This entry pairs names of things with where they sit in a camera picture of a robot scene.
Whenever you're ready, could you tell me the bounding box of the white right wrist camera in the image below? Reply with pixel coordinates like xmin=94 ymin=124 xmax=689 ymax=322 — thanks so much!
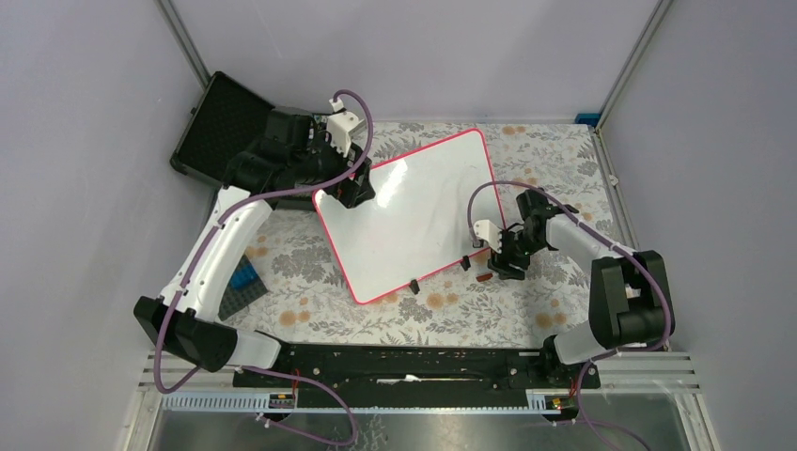
xmin=473 ymin=219 xmax=503 ymax=254

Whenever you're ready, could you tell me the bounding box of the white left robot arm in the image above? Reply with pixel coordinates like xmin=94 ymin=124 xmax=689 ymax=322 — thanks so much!
xmin=133 ymin=94 xmax=375 ymax=386

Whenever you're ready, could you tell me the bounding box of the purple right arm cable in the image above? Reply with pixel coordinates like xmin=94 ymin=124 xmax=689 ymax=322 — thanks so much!
xmin=466 ymin=180 xmax=677 ymax=451

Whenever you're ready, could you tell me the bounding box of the black poker chip case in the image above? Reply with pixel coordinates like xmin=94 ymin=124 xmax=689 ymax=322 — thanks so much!
xmin=169 ymin=71 xmax=275 ymax=188

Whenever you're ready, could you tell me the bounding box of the blue corner bracket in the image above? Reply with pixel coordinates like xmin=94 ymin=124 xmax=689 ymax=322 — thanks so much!
xmin=574 ymin=113 xmax=602 ymax=128

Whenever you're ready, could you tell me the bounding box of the pink framed whiteboard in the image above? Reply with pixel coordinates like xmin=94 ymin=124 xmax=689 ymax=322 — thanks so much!
xmin=313 ymin=128 xmax=506 ymax=304

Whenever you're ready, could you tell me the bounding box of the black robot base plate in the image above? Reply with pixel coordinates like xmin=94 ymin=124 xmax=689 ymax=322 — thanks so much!
xmin=272 ymin=343 xmax=584 ymax=390

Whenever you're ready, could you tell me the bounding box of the grey lego baseplate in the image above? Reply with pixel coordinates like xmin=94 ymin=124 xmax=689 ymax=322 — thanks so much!
xmin=218 ymin=275 xmax=269 ymax=321

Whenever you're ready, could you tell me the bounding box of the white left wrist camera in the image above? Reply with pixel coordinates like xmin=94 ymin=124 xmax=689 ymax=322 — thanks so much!
xmin=326 ymin=99 xmax=364 ymax=157

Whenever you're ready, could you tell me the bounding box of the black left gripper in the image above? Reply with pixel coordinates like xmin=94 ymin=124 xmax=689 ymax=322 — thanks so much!
xmin=290 ymin=123 xmax=375 ymax=207

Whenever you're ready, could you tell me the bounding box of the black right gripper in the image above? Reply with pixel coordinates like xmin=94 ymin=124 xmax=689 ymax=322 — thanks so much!
xmin=488 ymin=226 xmax=546 ymax=282

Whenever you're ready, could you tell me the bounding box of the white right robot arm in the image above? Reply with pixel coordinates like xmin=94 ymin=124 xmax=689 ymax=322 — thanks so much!
xmin=471 ymin=188 xmax=674 ymax=387

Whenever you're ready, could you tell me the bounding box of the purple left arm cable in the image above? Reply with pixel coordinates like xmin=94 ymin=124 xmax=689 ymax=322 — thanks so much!
xmin=152 ymin=88 xmax=376 ymax=445

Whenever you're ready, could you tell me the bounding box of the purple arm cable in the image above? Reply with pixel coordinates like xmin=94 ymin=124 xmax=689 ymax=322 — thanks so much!
xmin=152 ymin=88 xmax=376 ymax=445
xmin=466 ymin=180 xmax=677 ymax=451

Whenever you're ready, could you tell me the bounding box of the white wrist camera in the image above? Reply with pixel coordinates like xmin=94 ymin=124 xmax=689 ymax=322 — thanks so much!
xmin=326 ymin=99 xmax=364 ymax=157
xmin=473 ymin=219 xmax=503 ymax=254

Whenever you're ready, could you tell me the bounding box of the blue lego brick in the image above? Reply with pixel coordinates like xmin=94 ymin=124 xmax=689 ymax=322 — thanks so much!
xmin=228 ymin=257 xmax=258 ymax=290

